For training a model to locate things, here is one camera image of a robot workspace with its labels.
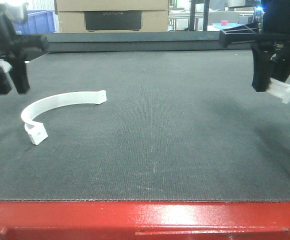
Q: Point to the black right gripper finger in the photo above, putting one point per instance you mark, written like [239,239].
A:
[262,66]
[281,61]

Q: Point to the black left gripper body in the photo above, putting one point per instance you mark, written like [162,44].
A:
[15,45]

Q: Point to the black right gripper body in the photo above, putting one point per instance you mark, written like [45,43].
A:
[268,34]

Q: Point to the white curved PVC clamp piece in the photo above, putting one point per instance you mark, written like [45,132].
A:
[36,130]

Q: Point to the blue bin behind table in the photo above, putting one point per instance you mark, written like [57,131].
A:
[39,22]

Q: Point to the pink cube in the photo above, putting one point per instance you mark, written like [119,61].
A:
[224,22]

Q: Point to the light blue tray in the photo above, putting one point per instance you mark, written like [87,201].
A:
[229,25]

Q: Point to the large cardboard box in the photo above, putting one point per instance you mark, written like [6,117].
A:
[82,16]

